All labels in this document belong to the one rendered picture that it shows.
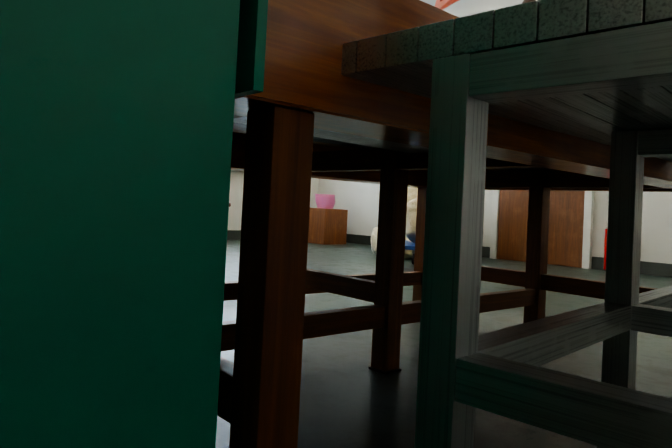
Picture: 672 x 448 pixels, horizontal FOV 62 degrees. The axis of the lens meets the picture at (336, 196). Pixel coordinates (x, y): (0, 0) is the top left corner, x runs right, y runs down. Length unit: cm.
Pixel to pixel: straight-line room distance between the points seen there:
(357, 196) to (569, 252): 291
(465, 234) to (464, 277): 4
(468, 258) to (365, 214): 690
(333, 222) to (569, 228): 281
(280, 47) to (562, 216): 553
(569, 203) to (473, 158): 547
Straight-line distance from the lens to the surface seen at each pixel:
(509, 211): 631
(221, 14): 58
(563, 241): 607
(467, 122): 59
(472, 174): 60
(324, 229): 701
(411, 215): 437
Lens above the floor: 47
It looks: 1 degrees up
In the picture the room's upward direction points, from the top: 3 degrees clockwise
